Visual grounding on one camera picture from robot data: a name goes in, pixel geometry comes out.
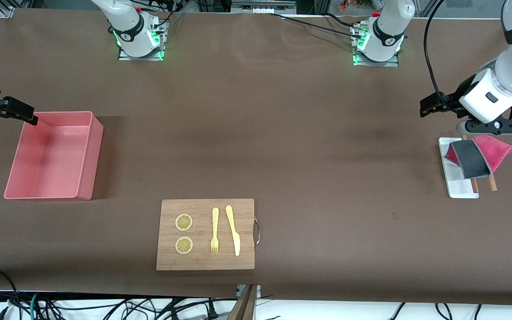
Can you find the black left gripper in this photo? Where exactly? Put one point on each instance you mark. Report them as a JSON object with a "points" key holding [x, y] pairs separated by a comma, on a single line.
{"points": [[453, 98]]}

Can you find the red and grey cloth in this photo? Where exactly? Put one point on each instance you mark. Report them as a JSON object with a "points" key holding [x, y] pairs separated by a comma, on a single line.
{"points": [[474, 160]]}

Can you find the pink plastic bin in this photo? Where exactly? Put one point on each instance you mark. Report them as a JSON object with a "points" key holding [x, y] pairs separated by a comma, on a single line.
{"points": [[47, 160]]}

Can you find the white rectangular tray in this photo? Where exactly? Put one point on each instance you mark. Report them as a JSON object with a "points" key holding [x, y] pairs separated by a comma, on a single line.
{"points": [[460, 189]]}

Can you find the brown table cover sheet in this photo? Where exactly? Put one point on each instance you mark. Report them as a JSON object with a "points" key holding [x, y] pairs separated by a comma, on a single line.
{"points": [[327, 178]]}

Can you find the grey power strip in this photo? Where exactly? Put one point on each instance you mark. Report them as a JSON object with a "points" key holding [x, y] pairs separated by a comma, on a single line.
{"points": [[260, 6]]}

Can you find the yellow lemon slice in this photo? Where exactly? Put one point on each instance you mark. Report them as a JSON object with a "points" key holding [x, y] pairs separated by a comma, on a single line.
{"points": [[184, 222], [184, 245]]}

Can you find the yellow plastic fork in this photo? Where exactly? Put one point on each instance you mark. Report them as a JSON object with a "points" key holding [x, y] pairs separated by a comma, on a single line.
{"points": [[214, 222]]}

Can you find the yellow plastic knife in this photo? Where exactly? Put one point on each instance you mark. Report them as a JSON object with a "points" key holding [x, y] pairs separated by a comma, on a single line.
{"points": [[234, 235]]}

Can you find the wooden cutting board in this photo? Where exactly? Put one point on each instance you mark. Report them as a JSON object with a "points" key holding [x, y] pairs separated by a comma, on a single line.
{"points": [[202, 262]]}

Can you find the brown wooden beam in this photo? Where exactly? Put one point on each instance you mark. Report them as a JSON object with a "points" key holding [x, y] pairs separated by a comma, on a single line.
{"points": [[242, 309]]}

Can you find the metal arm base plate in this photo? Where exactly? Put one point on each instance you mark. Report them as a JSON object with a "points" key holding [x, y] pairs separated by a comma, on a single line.
{"points": [[394, 63], [125, 55]]}

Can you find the aluminium frame post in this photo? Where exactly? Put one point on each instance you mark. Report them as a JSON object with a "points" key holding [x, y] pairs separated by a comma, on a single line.
{"points": [[7, 11]]}

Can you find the small metal bracket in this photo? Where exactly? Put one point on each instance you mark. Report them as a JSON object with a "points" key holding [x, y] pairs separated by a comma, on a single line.
{"points": [[258, 291]]}

